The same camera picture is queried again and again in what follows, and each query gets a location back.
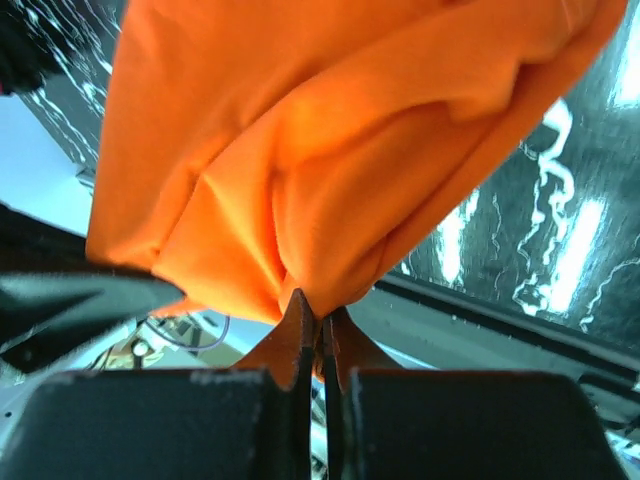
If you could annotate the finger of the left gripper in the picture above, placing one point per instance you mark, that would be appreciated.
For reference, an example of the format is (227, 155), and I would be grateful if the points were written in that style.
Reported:
(33, 302)

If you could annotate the orange t shirt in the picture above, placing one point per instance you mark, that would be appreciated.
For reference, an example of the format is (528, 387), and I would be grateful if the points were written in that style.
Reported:
(251, 148)

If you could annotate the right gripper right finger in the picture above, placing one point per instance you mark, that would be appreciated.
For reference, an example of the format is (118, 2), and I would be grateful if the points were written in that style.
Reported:
(388, 422)

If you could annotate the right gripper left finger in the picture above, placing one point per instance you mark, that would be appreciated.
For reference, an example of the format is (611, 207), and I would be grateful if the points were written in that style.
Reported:
(251, 421)

